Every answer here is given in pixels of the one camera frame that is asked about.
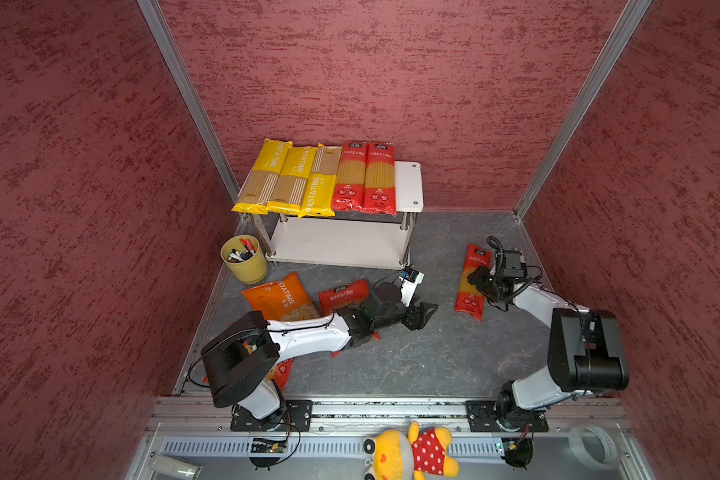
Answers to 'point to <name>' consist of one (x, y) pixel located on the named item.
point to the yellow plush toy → (411, 456)
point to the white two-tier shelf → (350, 239)
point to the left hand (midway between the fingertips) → (428, 307)
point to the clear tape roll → (611, 452)
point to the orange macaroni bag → (283, 298)
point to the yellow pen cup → (244, 256)
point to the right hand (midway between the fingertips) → (471, 283)
